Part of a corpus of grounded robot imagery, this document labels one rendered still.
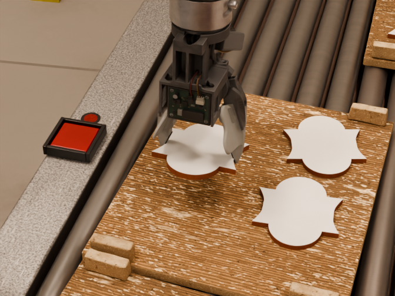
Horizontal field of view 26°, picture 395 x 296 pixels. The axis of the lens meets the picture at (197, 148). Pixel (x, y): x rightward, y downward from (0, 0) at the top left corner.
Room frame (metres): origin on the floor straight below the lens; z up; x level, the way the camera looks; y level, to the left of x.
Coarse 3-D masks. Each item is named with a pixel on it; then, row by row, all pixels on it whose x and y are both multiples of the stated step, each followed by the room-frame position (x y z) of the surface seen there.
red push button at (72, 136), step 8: (64, 128) 1.04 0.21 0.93; (72, 128) 1.04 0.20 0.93; (80, 128) 1.04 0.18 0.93; (88, 128) 1.04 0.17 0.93; (96, 128) 1.04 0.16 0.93; (56, 136) 1.02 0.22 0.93; (64, 136) 1.02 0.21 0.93; (72, 136) 1.02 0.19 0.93; (80, 136) 1.02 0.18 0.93; (88, 136) 1.02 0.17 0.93; (56, 144) 1.00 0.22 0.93; (64, 144) 1.00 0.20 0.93; (72, 144) 1.00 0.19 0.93; (80, 144) 1.00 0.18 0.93; (88, 144) 1.00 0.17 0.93
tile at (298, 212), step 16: (272, 192) 0.88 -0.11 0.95; (288, 192) 0.88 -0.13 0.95; (304, 192) 0.88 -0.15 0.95; (320, 192) 0.88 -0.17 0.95; (272, 208) 0.85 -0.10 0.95; (288, 208) 0.85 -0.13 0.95; (304, 208) 0.85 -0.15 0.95; (320, 208) 0.85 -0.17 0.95; (336, 208) 0.85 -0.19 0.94; (256, 224) 0.82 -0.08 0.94; (272, 224) 0.82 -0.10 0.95; (288, 224) 0.82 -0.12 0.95; (304, 224) 0.82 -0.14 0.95; (320, 224) 0.82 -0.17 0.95; (288, 240) 0.79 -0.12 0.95; (304, 240) 0.79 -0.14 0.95
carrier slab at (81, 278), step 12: (84, 264) 0.75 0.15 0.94; (72, 276) 0.73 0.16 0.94; (84, 276) 0.73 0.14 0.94; (96, 276) 0.73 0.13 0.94; (108, 276) 0.73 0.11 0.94; (132, 276) 0.73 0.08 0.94; (144, 276) 0.73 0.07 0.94; (72, 288) 0.71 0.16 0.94; (84, 288) 0.71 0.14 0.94; (96, 288) 0.71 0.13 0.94; (108, 288) 0.71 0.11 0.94; (120, 288) 0.71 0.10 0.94; (132, 288) 0.71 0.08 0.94; (144, 288) 0.71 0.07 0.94; (156, 288) 0.71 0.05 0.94; (168, 288) 0.71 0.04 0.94; (180, 288) 0.71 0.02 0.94
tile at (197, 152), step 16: (192, 128) 0.94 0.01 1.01; (208, 128) 0.94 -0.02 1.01; (176, 144) 0.89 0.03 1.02; (192, 144) 0.89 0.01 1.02; (208, 144) 0.90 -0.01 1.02; (176, 160) 0.85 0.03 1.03; (192, 160) 0.85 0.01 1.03; (208, 160) 0.86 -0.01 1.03; (224, 160) 0.86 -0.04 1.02; (192, 176) 0.82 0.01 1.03; (208, 176) 0.83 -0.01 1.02
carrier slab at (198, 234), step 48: (288, 144) 1.00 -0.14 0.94; (384, 144) 1.00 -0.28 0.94; (144, 192) 0.89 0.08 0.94; (192, 192) 0.89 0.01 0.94; (240, 192) 0.89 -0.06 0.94; (336, 192) 0.89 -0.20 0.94; (144, 240) 0.80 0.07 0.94; (192, 240) 0.80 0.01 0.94; (240, 240) 0.80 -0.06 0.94; (336, 240) 0.80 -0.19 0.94; (240, 288) 0.71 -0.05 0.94; (288, 288) 0.71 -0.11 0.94; (336, 288) 0.71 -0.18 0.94
